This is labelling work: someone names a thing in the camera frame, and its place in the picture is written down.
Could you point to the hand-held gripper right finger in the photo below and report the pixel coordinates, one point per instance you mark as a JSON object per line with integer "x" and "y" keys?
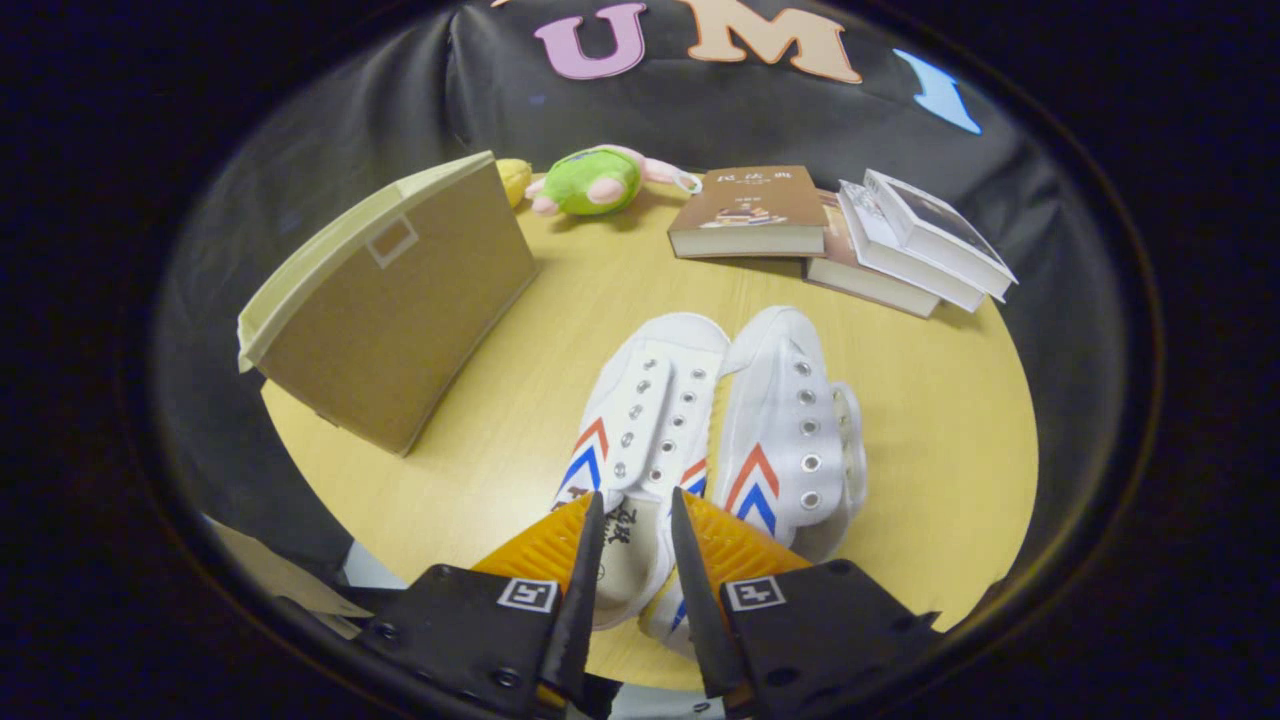
{"x": 700, "y": 620}

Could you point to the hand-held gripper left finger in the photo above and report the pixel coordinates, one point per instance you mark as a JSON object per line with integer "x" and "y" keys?
{"x": 580, "y": 610}

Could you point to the white canvas shoe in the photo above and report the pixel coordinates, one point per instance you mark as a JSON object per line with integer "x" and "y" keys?
{"x": 790, "y": 400}
{"x": 650, "y": 400}

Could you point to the beige fabric storage box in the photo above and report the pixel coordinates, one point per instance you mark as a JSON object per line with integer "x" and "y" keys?
{"x": 400, "y": 330}

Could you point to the thick brown book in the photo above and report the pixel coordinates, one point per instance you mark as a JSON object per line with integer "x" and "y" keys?
{"x": 860, "y": 280}

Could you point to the brown cover book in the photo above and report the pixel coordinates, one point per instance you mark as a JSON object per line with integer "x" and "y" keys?
{"x": 750, "y": 200}

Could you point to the green and pink plush toy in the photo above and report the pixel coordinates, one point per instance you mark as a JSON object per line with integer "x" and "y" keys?
{"x": 595, "y": 180}

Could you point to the yellow plush toy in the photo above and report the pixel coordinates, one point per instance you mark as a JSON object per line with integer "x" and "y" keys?
{"x": 515, "y": 180}

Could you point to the white book dark cover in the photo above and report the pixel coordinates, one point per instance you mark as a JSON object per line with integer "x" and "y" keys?
{"x": 940, "y": 235}

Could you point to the black backdrop cloth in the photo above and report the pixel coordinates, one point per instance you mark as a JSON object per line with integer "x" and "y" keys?
{"x": 330, "y": 130}

